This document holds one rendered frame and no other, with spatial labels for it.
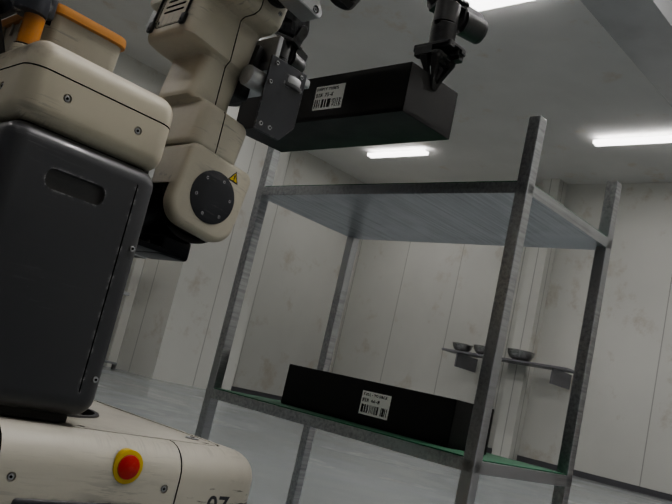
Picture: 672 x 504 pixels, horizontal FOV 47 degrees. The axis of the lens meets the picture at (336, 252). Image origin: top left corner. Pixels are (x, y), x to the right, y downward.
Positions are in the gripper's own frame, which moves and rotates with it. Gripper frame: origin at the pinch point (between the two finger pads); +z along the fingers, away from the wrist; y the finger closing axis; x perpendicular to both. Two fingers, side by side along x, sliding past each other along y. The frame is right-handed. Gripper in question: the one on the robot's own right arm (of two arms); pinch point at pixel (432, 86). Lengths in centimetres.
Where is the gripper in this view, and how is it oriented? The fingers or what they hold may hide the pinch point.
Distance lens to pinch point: 174.0
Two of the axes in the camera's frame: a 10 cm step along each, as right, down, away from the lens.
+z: -2.1, 9.6, -1.6
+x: -6.7, -2.6, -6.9
